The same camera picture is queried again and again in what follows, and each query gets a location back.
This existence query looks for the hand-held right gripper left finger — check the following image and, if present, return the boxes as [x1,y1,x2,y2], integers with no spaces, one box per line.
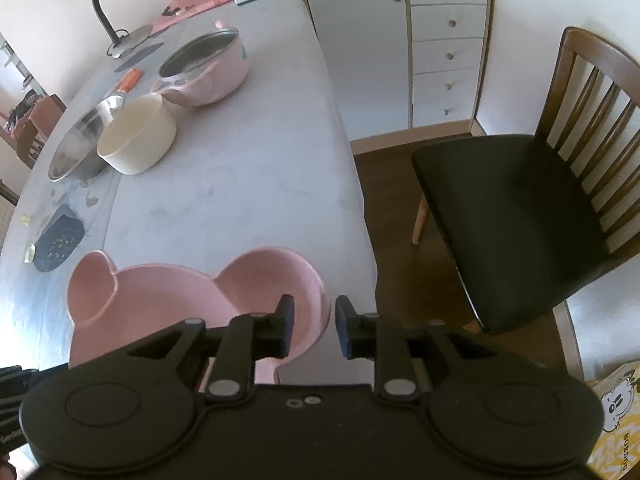
[100,294,297,403]

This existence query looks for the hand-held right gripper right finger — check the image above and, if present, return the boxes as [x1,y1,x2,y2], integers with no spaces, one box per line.
[334,294,531,403]

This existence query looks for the pink bear-shaped plate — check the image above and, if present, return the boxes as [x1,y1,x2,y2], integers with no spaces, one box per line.
[66,246,332,386]

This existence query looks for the cream bowl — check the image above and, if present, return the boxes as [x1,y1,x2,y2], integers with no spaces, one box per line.
[96,93,177,176]

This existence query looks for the pink pot with steel interior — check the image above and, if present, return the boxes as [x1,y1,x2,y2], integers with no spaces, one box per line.
[151,20,251,108]

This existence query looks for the stainless steel bowl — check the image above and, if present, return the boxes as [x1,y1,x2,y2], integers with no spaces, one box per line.
[48,94,126,182]

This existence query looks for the wooden chair with dark seat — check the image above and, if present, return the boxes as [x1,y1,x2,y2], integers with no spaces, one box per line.
[411,26,640,335]

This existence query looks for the wooden chair with towel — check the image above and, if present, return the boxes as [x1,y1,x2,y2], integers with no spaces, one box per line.
[15,125,51,170]

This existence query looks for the white drawer cabinet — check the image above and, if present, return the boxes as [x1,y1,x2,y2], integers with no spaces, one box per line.
[290,0,497,156]

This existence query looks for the yellow patterned cardboard box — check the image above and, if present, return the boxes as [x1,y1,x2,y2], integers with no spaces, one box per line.
[585,362,640,480]

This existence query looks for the pink towel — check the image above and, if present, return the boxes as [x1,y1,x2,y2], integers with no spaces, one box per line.
[9,94,67,137]

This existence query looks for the pink printed cloth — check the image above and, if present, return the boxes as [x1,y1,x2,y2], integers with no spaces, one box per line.
[150,0,236,33]

